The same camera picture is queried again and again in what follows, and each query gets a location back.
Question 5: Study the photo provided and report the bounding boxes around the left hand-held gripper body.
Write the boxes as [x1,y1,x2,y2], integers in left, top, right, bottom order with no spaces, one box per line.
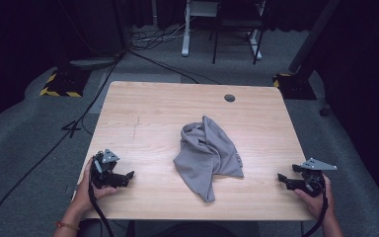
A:
[90,148,120,190]

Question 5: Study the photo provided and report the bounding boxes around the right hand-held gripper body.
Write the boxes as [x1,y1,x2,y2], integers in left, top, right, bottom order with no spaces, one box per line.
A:
[298,157,339,198]

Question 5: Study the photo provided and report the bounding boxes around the gray pants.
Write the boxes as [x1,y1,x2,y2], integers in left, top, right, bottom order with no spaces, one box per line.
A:
[172,115,245,203]

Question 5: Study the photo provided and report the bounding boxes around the person's right hand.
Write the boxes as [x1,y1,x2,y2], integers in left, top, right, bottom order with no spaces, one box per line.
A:
[293,176,336,223]

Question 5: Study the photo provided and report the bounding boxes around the person's left hand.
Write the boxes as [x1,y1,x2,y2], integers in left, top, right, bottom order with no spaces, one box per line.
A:
[73,157,120,216]

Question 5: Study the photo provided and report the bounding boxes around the yellow black striped stand base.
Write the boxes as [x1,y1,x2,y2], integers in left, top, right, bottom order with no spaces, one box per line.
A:
[38,67,92,99]
[272,72,318,101]

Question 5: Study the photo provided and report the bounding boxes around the person's dark lap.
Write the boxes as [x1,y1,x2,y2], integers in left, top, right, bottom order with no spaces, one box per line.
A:
[78,218,261,237]

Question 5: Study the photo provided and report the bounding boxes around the gray flat stand base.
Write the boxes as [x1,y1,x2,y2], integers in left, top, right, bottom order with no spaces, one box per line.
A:
[68,56,121,69]

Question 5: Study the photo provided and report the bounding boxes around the black slanted stand pole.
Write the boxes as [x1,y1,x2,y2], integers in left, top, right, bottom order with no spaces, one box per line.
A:
[288,0,342,74]

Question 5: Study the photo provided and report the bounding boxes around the black metal chair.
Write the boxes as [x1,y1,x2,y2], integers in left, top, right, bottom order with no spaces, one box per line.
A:
[211,0,266,65]

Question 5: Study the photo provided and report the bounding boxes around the left hand-held gripper black cable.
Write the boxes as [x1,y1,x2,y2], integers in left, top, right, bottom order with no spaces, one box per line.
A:
[87,157,115,237]

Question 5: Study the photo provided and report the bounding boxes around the long black floor cable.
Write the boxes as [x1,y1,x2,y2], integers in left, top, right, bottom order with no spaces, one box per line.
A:
[0,50,126,230]

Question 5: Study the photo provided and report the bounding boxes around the orange bracelet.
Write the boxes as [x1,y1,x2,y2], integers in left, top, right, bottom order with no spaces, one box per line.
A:
[54,220,81,232]

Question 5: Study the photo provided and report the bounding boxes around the bundle of floor cables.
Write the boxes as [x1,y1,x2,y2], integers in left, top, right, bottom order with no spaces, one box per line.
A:
[127,18,195,51]

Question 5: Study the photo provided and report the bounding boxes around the white desk frame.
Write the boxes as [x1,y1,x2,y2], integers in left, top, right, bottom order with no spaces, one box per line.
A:
[181,0,264,61]

